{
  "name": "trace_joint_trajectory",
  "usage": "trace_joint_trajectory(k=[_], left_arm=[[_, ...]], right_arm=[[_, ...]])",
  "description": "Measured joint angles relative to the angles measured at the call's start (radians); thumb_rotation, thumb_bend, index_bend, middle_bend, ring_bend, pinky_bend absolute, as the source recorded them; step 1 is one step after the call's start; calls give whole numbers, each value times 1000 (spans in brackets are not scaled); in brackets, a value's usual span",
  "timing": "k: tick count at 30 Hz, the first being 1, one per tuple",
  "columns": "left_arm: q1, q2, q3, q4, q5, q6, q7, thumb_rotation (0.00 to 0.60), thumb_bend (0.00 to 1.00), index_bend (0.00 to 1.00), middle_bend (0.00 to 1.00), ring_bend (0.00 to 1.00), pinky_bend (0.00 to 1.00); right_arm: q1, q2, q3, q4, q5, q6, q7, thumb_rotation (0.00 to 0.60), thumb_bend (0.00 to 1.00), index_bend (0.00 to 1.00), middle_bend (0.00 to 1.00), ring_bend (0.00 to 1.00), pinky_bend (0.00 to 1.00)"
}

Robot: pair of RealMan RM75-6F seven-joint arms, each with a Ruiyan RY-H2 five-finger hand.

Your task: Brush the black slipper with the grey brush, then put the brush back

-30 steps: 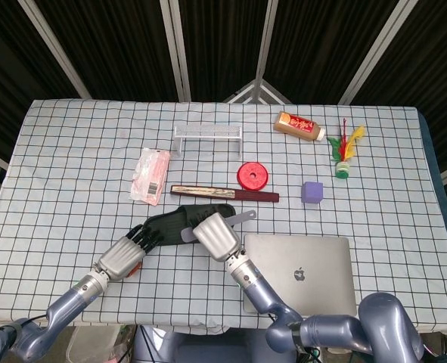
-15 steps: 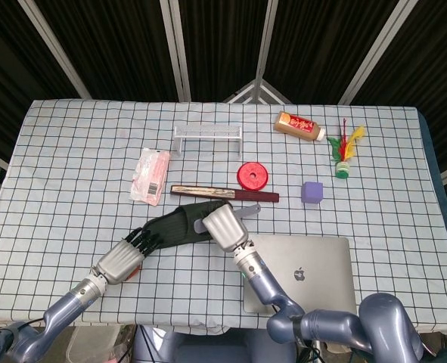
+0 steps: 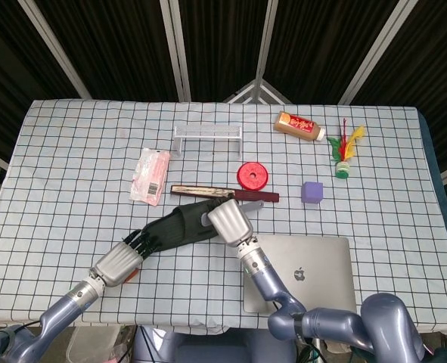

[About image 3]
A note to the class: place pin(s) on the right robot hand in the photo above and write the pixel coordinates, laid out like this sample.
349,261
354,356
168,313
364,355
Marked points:
232,223

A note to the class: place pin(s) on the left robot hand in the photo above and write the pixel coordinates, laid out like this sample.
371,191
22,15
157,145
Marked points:
117,264

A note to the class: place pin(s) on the grey spatula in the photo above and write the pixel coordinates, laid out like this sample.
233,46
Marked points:
204,220

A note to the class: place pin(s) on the black slipper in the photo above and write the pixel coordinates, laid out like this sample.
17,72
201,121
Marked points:
174,227

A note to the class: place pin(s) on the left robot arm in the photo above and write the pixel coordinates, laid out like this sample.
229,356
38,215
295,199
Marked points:
56,310

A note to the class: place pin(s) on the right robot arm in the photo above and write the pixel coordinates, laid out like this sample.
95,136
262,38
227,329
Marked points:
333,321

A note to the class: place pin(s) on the dark red folding fan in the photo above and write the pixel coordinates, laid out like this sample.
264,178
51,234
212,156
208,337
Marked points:
257,196

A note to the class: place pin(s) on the red round disc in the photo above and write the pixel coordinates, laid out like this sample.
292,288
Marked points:
259,175

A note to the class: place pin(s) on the purple cube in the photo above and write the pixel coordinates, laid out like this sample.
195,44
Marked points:
312,193

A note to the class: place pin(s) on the clear plastic container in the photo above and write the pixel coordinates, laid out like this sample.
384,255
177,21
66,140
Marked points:
90,346

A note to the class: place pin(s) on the white mesh shelf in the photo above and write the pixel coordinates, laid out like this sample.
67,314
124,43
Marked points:
208,131

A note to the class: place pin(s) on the pink plastic packet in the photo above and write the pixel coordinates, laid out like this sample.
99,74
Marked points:
151,174

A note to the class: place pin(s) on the silver laptop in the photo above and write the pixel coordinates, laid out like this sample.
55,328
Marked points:
321,257

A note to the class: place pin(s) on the blue checkered tablecloth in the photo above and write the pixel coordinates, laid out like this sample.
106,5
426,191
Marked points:
75,170

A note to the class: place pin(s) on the brown drink bottle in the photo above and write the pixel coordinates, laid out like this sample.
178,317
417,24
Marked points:
297,124

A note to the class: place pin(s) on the colourful feather shuttlecock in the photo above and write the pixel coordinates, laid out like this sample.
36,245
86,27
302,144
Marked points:
343,166

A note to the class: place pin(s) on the dark blue table skirt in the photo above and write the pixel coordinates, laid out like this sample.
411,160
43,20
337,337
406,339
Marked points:
440,177

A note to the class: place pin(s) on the white triangular frame foot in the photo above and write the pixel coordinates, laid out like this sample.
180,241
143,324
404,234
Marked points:
259,90

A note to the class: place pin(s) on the white screen frame post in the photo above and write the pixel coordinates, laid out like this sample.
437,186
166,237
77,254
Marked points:
374,53
56,45
262,41
176,49

